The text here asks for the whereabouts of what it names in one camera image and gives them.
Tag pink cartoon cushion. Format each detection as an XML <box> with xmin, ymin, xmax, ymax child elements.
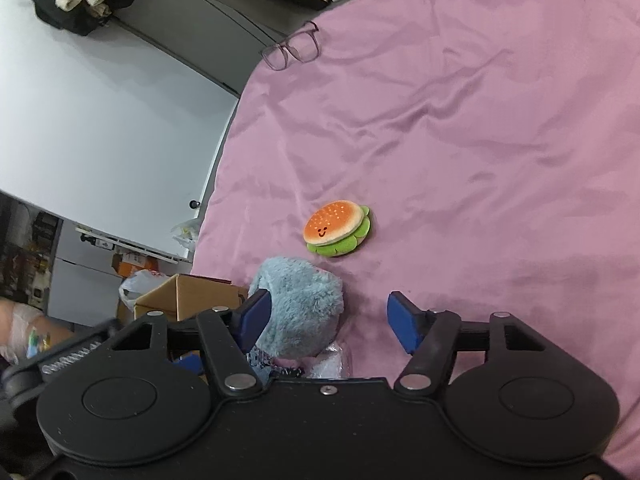
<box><xmin>0</xmin><ymin>297</ymin><xmax>76</xmax><ymax>363</ymax></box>

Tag purple frame eyeglasses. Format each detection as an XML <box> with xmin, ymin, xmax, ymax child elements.
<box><xmin>259</xmin><ymin>21</ymin><xmax>320</xmax><ymax>71</ymax></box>

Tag pink bed sheet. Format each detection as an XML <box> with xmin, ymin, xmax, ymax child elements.
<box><xmin>190</xmin><ymin>0</ymin><xmax>640</xmax><ymax>480</ymax></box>

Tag blue packet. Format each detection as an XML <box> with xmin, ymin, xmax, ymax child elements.
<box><xmin>171</xmin><ymin>354</ymin><xmax>205</xmax><ymax>377</ymax></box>

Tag translucent grey plastic bag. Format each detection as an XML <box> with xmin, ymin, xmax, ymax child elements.
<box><xmin>171</xmin><ymin>217</ymin><xmax>201</xmax><ymax>256</ymax></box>

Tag fluffy blue plush toy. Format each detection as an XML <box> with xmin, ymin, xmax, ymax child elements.
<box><xmin>247</xmin><ymin>256</ymin><xmax>346</xmax><ymax>361</ymax></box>

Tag white floor shelf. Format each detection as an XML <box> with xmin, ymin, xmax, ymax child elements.
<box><xmin>75</xmin><ymin>225</ymin><xmax>193</xmax><ymax>264</ymax></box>

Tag white plastic bag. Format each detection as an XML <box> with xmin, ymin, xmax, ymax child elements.
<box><xmin>118</xmin><ymin>269</ymin><xmax>168</xmax><ymax>313</ymax></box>

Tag cardboard box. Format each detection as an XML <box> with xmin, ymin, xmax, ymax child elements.
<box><xmin>134</xmin><ymin>274</ymin><xmax>248</xmax><ymax>323</ymax></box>

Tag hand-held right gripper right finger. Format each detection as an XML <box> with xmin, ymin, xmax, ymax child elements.
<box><xmin>387</xmin><ymin>291</ymin><xmax>556</xmax><ymax>393</ymax></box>

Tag dark cluttered shelf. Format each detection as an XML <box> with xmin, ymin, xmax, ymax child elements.
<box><xmin>0</xmin><ymin>195</ymin><xmax>63</xmax><ymax>306</ymax></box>

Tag orange box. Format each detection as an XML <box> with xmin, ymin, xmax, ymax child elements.
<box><xmin>111</xmin><ymin>251</ymin><xmax>151</xmax><ymax>277</ymax></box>

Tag black plush with white stitching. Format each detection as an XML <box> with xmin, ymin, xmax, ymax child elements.
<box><xmin>246</xmin><ymin>346</ymin><xmax>306</xmax><ymax>381</ymax></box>

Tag burger plush toy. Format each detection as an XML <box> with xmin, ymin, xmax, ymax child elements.
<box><xmin>303</xmin><ymin>200</ymin><xmax>374</xmax><ymax>258</ymax></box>

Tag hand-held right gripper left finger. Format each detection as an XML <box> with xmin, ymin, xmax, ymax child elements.
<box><xmin>107</xmin><ymin>289</ymin><xmax>273</xmax><ymax>396</ymax></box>

